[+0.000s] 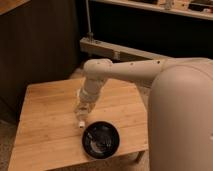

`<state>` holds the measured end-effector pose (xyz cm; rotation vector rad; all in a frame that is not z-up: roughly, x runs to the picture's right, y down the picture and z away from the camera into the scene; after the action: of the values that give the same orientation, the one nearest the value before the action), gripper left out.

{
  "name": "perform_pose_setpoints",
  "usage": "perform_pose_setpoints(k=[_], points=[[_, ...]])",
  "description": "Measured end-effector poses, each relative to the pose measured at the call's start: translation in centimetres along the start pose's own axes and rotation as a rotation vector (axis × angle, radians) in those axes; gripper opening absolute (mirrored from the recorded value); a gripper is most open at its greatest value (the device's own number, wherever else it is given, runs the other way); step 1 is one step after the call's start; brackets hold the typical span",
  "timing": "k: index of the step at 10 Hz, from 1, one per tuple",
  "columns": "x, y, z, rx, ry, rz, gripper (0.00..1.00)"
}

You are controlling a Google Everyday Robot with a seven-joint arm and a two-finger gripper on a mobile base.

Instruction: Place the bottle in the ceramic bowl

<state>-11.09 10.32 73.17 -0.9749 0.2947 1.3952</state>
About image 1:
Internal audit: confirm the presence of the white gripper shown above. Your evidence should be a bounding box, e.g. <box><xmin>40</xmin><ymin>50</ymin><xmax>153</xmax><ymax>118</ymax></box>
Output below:
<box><xmin>78</xmin><ymin>81</ymin><xmax>102</xmax><ymax>108</ymax></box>

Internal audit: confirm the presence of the small white plastic bottle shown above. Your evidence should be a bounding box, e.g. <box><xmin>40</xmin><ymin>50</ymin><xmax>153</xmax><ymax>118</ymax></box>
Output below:
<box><xmin>74</xmin><ymin>100</ymin><xmax>95</xmax><ymax>128</ymax></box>

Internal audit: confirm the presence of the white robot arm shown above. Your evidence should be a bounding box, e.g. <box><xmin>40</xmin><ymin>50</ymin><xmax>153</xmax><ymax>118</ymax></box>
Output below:
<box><xmin>77</xmin><ymin>58</ymin><xmax>213</xmax><ymax>171</ymax></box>

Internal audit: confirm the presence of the black ceramic bowl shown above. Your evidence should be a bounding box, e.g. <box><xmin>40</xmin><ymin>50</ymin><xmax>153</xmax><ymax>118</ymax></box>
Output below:
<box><xmin>82</xmin><ymin>121</ymin><xmax>120</xmax><ymax>159</ymax></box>

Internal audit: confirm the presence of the grey metal beam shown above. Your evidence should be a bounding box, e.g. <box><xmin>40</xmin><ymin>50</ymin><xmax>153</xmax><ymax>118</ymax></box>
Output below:
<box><xmin>80</xmin><ymin>37</ymin><xmax>165</xmax><ymax>61</ymax></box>

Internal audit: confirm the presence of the vertical metal rod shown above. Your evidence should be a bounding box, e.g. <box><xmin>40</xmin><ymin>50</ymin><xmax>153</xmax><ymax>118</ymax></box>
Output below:
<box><xmin>85</xmin><ymin>0</ymin><xmax>93</xmax><ymax>42</ymax></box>

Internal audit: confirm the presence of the wooden table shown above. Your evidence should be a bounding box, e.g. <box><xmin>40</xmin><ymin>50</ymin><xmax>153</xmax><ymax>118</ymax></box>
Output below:
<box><xmin>8</xmin><ymin>79</ymin><xmax>148</xmax><ymax>171</ymax></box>

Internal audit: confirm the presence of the wooden shelf with items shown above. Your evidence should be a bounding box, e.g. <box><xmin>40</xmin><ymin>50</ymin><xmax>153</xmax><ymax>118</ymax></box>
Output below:
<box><xmin>93</xmin><ymin>0</ymin><xmax>213</xmax><ymax>21</ymax></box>

